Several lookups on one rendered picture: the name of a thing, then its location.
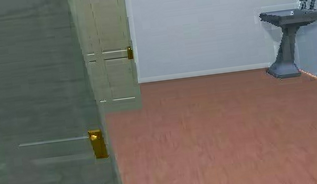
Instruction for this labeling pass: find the grey pedestal sink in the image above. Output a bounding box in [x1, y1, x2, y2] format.
[258, 5, 317, 82]

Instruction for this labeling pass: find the pale green room door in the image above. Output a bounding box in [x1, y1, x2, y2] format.
[67, 0, 143, 117]

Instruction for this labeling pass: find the brass door handle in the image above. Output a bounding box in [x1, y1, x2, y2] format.
[87, 128, 110, 161]
[126, 46, 135, 61]

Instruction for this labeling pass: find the grey green room door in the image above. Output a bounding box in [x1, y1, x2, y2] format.
[0, 0, 126, 184]

